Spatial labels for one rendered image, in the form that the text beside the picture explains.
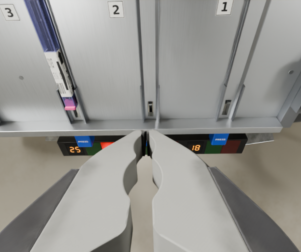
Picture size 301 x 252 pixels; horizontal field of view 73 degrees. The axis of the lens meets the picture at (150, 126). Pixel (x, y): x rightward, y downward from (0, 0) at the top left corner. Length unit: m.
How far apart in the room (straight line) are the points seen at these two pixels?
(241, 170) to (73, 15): 1.01
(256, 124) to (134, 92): 0.18
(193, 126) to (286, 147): 0.95
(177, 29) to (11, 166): 1.14
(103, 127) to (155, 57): 0.13
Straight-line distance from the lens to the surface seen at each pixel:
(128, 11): 0.24
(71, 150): 0.40
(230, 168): 1.10
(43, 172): 1.18
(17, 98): 0.34
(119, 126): 0.30
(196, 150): 0.39
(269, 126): 0.34
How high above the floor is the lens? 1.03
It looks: 86 degrees down
